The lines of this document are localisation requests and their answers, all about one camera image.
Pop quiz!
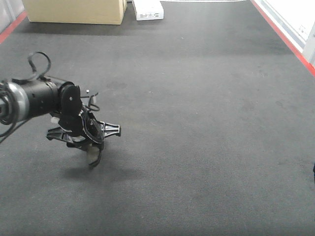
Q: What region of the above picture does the grey brake pad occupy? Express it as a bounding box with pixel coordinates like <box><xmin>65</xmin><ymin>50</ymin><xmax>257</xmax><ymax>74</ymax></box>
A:
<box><xmin>86</xmin><ymin>144</ymin><xmax>104</xmax><ymax>168</ymax></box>

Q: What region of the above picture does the white flat box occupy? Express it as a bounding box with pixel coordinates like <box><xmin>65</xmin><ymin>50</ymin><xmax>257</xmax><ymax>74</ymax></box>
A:
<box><xmin>132</xmin><ymin>0</ymin><xmax>164</xmax><ymax>21</ymax></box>

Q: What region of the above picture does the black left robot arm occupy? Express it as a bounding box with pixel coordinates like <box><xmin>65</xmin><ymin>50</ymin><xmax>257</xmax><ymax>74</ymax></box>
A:
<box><xmin>0</xmin><ymin>77</ymin><xmax>121</xmax><ymax>150</ymax></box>

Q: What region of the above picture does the cardboard box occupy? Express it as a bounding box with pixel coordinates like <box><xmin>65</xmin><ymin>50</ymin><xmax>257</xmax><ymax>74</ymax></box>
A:
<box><xmin>22</xmin><ymin>0</ymin><xmax>127</xmax><ymax>25</ymax></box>

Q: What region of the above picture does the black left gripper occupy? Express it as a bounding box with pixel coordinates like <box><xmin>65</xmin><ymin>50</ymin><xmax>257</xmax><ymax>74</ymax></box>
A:
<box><xmin>46</xmin><ymin>107</ymin><xmax>121</xmax><ymax>150</ymax></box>

